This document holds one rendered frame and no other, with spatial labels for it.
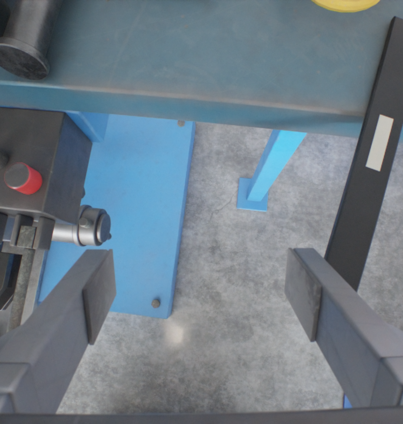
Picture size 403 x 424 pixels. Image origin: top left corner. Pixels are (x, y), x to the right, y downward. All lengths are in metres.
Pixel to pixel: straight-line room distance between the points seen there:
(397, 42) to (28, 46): 0.32
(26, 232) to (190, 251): 0.99
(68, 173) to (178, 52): 0.18
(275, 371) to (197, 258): 0.54
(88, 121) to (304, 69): 0.24
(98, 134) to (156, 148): 0.91
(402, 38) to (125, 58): 0.26
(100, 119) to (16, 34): 0.15
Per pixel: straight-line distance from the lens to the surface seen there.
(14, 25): 0.33
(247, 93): 0.30
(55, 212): 0.37
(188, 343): 1.34
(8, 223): 0.92
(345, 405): 1.49
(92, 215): 0.86
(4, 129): 0.40
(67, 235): 0.88
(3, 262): 0.95
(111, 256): 0.16
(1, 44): 0.32
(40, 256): 1.33
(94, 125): 0.41
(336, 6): 0.33
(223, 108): 0.30
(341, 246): 0.26
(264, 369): 1.38
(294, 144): 0.80
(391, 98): 0.33
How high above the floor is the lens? 1.31
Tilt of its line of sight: 78 degrees down
